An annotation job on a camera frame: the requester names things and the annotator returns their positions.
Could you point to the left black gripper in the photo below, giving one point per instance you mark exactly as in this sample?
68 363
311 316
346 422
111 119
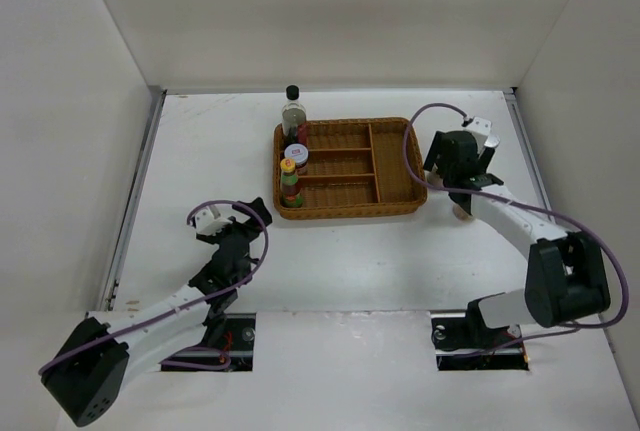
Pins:
235 226

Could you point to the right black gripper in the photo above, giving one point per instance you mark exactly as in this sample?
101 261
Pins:
436 151

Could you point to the red green sauce bottle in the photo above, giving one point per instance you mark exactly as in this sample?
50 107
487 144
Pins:
290 190

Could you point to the small jar white lid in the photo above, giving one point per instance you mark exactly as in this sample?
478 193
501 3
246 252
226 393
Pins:
299 153

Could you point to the dark soy sauce bottle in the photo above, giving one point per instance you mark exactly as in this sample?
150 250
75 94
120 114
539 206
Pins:
294 118

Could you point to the black cap pepper shaker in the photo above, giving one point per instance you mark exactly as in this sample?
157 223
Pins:
434 180

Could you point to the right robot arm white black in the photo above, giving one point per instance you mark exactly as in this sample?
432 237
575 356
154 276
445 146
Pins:
565 276

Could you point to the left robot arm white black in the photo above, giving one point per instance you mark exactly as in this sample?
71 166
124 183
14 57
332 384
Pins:
99 359

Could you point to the white blue cylindrical shaker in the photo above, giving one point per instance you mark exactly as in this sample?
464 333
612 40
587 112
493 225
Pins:
492 141

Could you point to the pink cap spice shaker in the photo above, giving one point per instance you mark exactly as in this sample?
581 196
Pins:
461 214

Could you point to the brown wicker divided basket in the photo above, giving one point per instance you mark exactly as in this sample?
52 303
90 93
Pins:
357 168

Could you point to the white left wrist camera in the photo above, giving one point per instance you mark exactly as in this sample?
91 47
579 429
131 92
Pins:
207 220

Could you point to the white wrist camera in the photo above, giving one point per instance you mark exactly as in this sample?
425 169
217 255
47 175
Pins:
479 127
207 220

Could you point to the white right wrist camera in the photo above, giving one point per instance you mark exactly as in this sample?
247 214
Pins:
479 127

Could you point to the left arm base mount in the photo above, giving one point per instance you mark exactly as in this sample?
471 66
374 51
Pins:
227 346

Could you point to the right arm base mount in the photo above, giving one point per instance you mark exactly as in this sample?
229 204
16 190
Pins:
463 342

